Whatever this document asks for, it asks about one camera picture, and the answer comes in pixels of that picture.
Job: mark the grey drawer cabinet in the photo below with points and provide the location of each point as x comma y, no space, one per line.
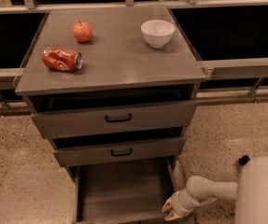
100,94

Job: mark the black metal leg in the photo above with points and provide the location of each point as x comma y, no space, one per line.
244,160

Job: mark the white bowl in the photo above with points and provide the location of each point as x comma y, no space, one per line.
157,33

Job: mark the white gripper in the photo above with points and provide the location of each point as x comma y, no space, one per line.
177,202

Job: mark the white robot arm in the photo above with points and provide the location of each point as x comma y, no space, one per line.
250,194

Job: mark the grey top drawer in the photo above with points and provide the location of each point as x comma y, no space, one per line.
113,119

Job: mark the grey bottom drawer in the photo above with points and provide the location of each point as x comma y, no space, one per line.
126,192

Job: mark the metal railing frame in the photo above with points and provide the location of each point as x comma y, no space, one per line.
242,68

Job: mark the grey middle drawer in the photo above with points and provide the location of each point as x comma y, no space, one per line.
126,151

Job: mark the grey drawer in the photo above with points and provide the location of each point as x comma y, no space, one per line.
126,192
113,119
126,151

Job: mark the red apple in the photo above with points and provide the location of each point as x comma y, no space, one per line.
82,31

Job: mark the crushed red soda can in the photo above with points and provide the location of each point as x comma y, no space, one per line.
62,59

